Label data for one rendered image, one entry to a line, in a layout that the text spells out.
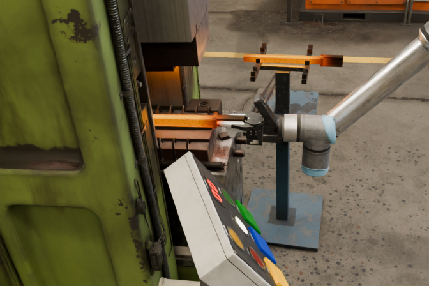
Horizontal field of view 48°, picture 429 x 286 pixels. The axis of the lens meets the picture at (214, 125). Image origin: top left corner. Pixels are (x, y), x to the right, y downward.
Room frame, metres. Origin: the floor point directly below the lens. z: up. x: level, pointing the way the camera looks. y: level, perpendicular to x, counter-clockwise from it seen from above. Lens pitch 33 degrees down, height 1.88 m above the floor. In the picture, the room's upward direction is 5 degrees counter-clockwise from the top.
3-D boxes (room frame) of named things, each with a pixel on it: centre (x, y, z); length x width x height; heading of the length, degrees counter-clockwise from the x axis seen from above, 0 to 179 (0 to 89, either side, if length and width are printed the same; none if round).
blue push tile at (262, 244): (0.80, -0.08, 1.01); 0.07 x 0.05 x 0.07; 13
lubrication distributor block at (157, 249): (0.99, 0.20, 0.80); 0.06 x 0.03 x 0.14; 168
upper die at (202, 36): (1.38, 0.21, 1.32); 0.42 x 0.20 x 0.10; 78
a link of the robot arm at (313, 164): (1.30, -0.33, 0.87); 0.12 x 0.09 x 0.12; 163
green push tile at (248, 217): (0.90, -0.06, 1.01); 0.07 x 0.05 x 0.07; 13
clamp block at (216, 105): (1.52, 0.03, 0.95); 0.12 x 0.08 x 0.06; 78
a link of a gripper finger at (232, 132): (1.33, -0.05, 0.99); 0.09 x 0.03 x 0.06; 82
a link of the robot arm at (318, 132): (1.29, -0.33, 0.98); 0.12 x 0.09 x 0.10; 79
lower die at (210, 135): (1.38, 0.21, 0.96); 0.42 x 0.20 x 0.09; 78
